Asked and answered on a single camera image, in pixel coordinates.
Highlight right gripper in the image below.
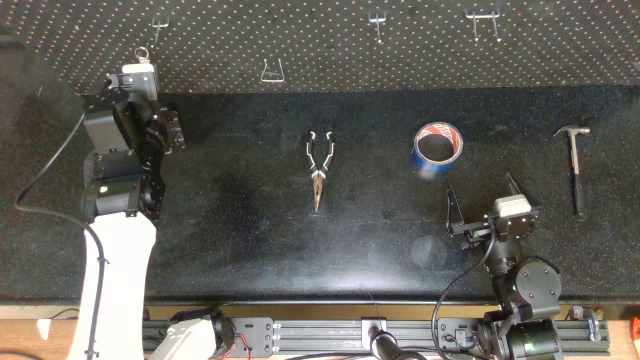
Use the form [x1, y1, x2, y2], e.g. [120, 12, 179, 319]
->
[445, 172, 542, 250]

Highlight roll of blue tape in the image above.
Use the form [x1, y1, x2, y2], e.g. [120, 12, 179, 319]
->
[411, 121, 465, 180]

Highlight hammer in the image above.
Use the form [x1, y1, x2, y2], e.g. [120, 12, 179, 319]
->
[553, 124, 592, 217]

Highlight pliers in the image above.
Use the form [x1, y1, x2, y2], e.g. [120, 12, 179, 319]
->
[305, 130, 335, 214]

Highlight black pegboard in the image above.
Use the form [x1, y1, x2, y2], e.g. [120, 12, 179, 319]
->
[0, 0, 640, 96]

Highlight metal hook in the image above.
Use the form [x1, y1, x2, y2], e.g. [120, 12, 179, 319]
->
[368, 11, 388, 44]
[151, 17, 171, 46]
[259, 57, 286, 84]
[464, 9, 503, 43]

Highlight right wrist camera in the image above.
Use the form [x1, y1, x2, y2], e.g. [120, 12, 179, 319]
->
[493, 194, 533, 219]

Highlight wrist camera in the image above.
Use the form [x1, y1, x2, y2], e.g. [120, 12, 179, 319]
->
[493, 194, 533, 219]
[121, 63, 160, 100]

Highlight black cable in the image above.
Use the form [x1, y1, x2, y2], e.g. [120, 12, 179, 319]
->
[430, 229, 499, 360]
[13, 112, 109, 360]

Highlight mounting rail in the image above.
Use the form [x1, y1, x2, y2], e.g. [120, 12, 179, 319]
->
[142, 304, 612, 360]

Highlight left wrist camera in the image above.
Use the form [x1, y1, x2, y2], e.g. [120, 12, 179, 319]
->
[121, 63, 160, 100]

